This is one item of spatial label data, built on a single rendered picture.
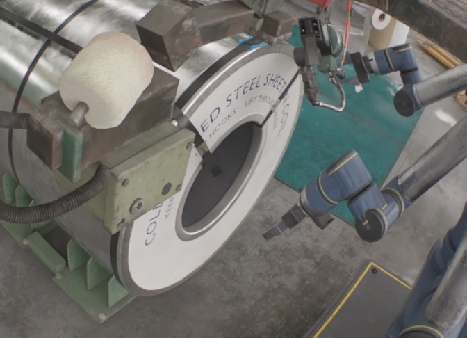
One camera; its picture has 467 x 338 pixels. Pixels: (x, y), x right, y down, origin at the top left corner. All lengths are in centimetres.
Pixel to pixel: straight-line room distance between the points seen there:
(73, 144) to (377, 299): 205
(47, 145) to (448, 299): 107
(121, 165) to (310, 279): 224
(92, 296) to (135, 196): 173
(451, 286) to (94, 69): 104
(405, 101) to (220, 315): 141
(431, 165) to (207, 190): 124
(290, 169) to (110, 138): 291
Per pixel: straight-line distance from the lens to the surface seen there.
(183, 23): 78
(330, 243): 318
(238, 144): 231
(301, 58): 185
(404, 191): 152
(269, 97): 206
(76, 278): 258
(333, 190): 144
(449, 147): 141
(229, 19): 90
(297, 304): 277
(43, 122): 66
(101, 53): 63
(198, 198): 234
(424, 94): 191
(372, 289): 254
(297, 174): 357
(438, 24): 89
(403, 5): 88
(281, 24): 100
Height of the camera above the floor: 207
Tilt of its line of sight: 37 degrees down
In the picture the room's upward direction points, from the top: 16 degrees clockwise
